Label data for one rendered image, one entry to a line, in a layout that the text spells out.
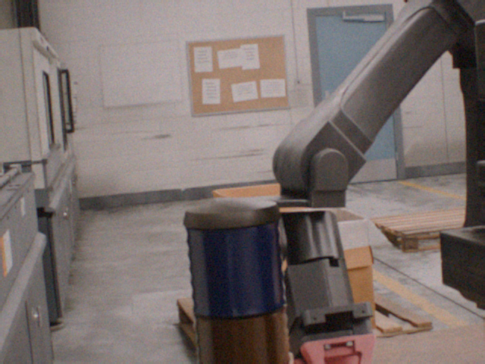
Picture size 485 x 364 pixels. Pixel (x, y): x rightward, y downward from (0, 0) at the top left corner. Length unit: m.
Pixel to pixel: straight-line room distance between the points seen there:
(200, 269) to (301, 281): 0.51
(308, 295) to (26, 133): 4.37
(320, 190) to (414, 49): 0.18
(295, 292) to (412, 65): 0.26
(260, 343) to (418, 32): 0.63
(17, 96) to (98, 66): 6.21
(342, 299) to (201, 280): 0.52
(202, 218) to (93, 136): 11.00
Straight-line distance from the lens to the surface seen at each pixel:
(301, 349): 0.87
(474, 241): 0.58
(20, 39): 5.20
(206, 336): 0.37
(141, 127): 11.37
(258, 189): 5.21
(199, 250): 0.37
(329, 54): 11.69
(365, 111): 0.92
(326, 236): 0.90
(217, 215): 0.36
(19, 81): 5.19
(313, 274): 0.88
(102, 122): 11.36
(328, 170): 0.88
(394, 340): 1.27
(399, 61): 0.95
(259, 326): 0.37
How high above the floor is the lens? 1.24
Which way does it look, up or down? 6 degrees down
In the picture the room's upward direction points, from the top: 5 degrees counter-clockwise
